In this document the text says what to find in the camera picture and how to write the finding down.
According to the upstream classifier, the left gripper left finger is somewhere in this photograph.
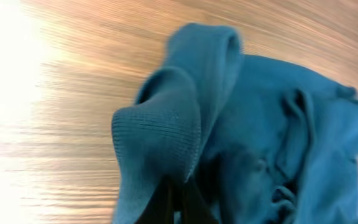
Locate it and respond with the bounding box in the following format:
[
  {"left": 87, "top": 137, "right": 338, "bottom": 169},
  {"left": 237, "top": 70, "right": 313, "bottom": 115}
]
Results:
[{"left": 135, "top": 177, "right": 175, "bottom": 224}]

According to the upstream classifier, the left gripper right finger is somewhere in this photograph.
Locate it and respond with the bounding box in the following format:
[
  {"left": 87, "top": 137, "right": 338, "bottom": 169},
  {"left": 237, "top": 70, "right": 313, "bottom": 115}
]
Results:
[{"left": 180, "top": 179, "right": 219, "bottom": 224}]

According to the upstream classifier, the blue t-shirt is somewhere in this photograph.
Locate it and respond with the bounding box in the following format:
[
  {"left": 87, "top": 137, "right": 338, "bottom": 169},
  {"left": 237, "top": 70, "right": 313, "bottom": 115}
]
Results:
[{"left": 111, "top": 23, "right": 358, "bottom": 223}]

